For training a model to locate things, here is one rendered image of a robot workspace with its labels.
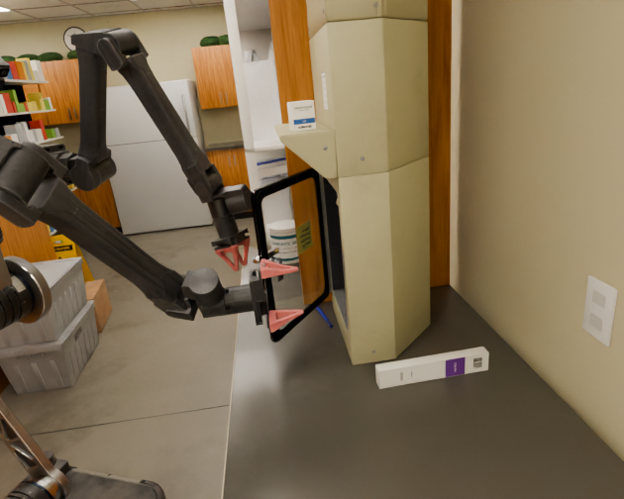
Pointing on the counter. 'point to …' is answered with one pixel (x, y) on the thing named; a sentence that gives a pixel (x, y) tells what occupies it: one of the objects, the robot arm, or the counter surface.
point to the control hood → (312, 147)
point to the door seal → (266, 246)
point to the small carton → (301, 115)
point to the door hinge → (325, 233)
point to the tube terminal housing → (378, 176)
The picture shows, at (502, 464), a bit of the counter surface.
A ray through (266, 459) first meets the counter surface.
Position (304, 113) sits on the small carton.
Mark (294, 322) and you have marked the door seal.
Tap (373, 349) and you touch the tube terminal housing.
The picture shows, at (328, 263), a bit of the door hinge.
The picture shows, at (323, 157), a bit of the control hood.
